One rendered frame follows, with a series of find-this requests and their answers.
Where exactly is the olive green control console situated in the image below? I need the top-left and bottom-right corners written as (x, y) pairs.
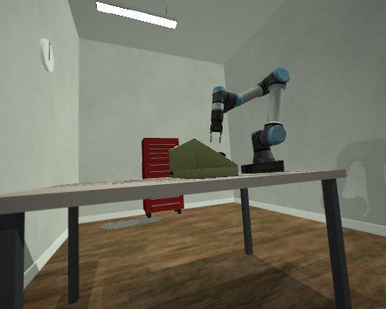
top-left (169, 139), bottom-right (238, 179)

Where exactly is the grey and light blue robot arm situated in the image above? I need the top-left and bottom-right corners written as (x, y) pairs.
top-left (212, 67), bottom-right (290, 164)

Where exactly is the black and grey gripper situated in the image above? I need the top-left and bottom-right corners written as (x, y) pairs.
top-left (210, 102), bottom-right (224, 142)

